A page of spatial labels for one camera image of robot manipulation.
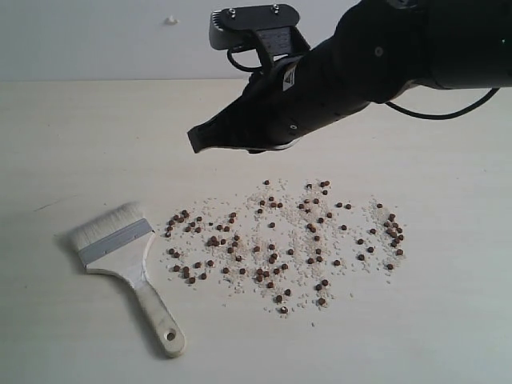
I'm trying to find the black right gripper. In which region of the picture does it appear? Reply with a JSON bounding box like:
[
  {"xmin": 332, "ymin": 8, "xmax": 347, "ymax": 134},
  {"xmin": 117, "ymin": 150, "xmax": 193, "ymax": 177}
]
[{"xmin": 187, "ymin": 57, "xmax": 370, "ymax": 154}]

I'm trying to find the white paint brush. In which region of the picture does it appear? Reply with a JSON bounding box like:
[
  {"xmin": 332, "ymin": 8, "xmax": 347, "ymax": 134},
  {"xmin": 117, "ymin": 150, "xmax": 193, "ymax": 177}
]
[{"xmin": 63, "ymin": 202, "xmax": 186, "ymax": 358}]

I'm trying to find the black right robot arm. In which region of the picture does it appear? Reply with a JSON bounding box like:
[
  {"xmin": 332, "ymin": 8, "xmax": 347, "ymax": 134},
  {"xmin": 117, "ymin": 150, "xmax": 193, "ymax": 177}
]
[{"xmin": 188, "ymin": 1, "xmax": 511, "ymax": 154}]

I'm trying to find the beans and rice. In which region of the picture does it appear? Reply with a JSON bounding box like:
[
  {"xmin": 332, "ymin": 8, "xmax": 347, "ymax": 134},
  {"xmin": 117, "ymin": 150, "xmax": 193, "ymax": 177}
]
[{"xmin": 150, "ymin": 178, "xmax": 411, "ymax": 319}]

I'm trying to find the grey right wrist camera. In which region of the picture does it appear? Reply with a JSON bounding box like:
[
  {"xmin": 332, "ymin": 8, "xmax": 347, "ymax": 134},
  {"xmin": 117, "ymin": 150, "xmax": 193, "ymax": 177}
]
[{"xmin": 209, "ymin": 3, "xmax": 310, "ymax": 70}]

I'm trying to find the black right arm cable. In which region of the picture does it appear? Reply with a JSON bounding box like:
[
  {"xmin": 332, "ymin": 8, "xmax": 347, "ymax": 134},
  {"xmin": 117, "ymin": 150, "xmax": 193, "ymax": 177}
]
[{"xmin": 383, "ymin": 86, "xmax": 501, "ymax": 120}]

